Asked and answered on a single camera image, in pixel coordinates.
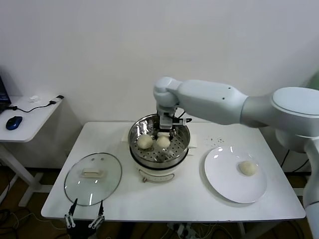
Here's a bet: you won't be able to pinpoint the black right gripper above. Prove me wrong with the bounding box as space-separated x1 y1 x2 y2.
152 124 178 140

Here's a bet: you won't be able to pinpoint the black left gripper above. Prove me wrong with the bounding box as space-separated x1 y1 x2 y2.
64 198 105 239

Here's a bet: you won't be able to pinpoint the white steamed baozi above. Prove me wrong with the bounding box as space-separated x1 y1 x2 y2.
156 135 171 148
237 160 258 177
137 134 153 150

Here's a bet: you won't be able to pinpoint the glass pot lid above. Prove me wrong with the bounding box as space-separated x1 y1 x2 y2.
64 152 123 207

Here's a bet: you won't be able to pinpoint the stainless steel steamer basket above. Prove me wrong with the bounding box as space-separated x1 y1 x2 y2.
128 114 192 170

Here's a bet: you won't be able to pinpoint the white electric cooker pot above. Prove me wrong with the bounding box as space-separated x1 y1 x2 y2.
121 126 198 184

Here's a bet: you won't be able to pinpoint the scattered dark crumbs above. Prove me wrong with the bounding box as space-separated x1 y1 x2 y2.
205 135 224 146

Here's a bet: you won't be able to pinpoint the white round plate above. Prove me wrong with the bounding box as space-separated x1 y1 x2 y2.
203 146 268 204

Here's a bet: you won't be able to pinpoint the white power strip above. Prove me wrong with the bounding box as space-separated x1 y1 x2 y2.
171 223 197 237

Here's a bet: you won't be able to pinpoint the white side desk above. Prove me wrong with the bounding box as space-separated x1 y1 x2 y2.
0 96 66 207

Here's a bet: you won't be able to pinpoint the blue computer mouse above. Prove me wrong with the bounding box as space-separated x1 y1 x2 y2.
6 116 23 131

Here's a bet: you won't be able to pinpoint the dark laptop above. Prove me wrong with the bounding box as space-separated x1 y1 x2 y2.
0 73 12 114

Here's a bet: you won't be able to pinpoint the pale green appliance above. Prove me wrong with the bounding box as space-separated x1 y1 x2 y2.
308 72 319 88

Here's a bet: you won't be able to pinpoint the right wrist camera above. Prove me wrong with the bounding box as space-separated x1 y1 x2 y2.
159 112 185 127

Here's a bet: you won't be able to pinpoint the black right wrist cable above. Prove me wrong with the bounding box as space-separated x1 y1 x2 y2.
174 109 193 124

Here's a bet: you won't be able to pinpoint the black adapter cable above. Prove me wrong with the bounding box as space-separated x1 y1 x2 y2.
9 95 65 113

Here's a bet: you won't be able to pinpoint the black power cable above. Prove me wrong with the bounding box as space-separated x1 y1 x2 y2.
281 148 310 173

